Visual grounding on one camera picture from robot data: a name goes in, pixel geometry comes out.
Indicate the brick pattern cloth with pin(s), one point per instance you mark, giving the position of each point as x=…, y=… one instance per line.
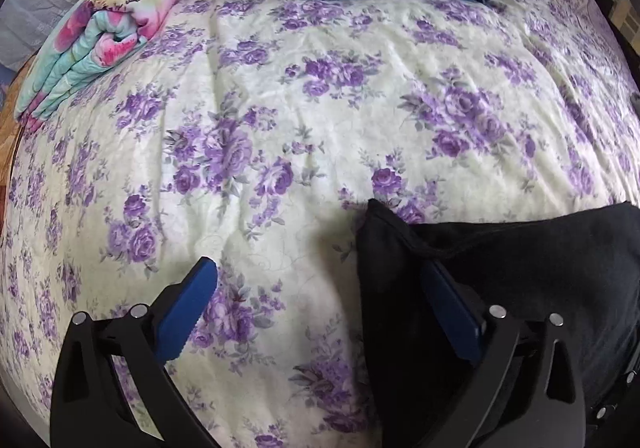
x=627, y=13

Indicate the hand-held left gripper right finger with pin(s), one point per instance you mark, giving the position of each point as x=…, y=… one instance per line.
x=455, y=313

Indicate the black pants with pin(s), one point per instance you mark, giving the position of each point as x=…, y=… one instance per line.
x=525, y=258

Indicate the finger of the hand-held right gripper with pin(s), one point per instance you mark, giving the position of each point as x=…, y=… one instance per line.
x=622, y=393

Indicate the folded teal floral quilt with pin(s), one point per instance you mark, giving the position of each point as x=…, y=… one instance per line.
x=115, y=13

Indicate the purple floral bed sheet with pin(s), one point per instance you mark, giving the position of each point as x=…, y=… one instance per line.
x=300, y=128

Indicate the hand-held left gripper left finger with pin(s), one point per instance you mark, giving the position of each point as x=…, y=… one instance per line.
x=187, y=308

